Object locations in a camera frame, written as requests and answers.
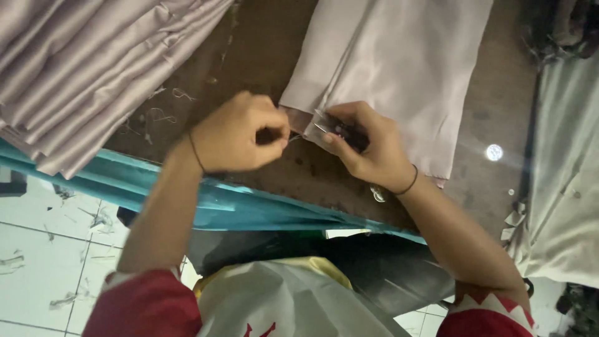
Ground person's left hand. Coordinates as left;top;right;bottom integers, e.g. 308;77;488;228
188;91;291;175

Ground person's right hand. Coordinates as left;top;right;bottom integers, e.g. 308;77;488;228
320;100;418;194

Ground metal thread snips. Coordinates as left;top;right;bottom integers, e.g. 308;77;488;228
313;110;360;143

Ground pale pink satin fabric piece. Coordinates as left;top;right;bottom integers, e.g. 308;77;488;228
279;0;495;189

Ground thin black left wristband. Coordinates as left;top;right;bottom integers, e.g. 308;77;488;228
188;132;206;173

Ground thin black wristband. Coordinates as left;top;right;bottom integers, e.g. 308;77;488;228
188;132;206;173
392;164;419;196

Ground teal satin fabric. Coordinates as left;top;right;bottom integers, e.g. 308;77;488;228
0;138;427;245

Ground loose thread scraps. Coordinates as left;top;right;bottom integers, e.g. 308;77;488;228
117;86;197;145

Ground thin black right wristband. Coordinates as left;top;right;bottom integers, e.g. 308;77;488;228
392;164;419;196

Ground white plastic bag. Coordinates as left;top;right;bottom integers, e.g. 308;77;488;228
196;258;413;337

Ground black plastic bag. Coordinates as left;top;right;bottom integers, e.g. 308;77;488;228
186;228;457;318

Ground stack of folded pink fabric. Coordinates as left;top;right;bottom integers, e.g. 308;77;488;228
0;0;235;180

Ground person's red shirt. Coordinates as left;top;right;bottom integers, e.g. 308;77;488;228
82;267;537;337

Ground heap of white fabric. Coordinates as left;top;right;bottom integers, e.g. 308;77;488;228
500;49;599;289

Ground dark scrap pile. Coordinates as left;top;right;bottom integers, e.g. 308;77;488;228
556;282;599;337

